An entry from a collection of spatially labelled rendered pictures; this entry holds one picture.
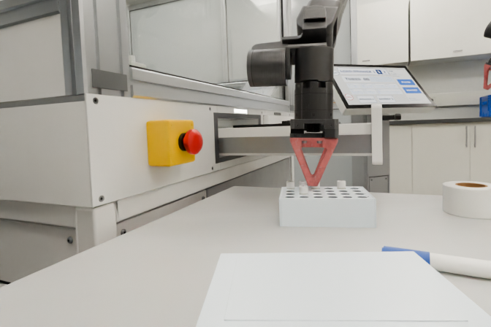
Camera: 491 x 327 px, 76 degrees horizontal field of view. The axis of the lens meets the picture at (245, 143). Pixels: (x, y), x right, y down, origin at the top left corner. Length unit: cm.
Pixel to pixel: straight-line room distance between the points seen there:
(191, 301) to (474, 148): 359
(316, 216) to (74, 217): 32
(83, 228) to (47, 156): 11
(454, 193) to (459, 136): 320
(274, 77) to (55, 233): 39
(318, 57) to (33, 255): 51
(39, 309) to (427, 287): 27
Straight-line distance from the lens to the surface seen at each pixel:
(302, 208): 43
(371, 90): 167
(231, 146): 70
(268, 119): 98
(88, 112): 44
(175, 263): 35
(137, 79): 51
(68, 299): 32
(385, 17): 415
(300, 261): 21
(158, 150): 50
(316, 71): 47
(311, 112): 46
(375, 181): 175
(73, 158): 47
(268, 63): 48
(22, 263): 62
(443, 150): 372
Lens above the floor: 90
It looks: 3 degrees down
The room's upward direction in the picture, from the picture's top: 2 degrees counter-clockwise
